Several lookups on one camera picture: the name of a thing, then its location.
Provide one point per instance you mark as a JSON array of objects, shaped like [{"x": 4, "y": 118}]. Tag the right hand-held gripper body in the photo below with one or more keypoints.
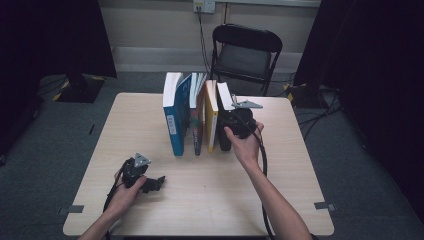
[{"x": 241, "y": 121}]

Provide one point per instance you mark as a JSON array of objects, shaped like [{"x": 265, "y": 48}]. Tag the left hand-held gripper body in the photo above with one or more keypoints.
[{"x": 131, "y": 175}]

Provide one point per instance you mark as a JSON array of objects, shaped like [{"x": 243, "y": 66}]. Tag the yellow book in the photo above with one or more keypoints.
[{"x": 211, "y": 123}]

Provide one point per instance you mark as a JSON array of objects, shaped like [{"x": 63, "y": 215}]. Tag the black book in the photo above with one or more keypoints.
[{"x": 223, "y": 96}]

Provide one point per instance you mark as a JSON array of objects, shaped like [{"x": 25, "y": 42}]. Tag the red book with dragon cover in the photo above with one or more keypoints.
[{"x": 197, "y": 126}]

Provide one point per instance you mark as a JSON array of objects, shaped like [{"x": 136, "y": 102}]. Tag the blue book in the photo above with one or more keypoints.
[{"x": 175, "y": 116}]

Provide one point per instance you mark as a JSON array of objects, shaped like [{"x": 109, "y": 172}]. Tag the person's left hand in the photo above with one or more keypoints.
[{"x": 125, "y": 200}]

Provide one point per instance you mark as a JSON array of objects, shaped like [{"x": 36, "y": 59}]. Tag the person's right hand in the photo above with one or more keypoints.
[{"x": 248, "y": 150}]

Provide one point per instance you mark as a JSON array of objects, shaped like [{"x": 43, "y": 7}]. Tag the yellow black floor base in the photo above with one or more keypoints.
[{"x": 295, "y": 93}]

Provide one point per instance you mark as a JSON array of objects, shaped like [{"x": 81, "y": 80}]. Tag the black folding chair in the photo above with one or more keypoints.
[{"x": 245, "y": 60}]

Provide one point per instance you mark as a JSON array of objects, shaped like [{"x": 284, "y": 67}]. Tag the grey tape strip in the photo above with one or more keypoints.
[
  {"x": 75, "y": 209},
  {"x": 324, "y": 206}
]

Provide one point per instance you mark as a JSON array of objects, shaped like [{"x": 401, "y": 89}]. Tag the black stand base yellow tape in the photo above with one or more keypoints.
[{"x": 80, "y": 88}]

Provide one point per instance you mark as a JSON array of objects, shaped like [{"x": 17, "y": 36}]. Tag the black curtain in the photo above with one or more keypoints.
[
  {"x": 50, "y": 36},
  {"x": 376, "y": 83}
]

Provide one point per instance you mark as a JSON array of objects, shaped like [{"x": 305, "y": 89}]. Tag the white wall socket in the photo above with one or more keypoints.
[{"x": 204, "y": 6}]

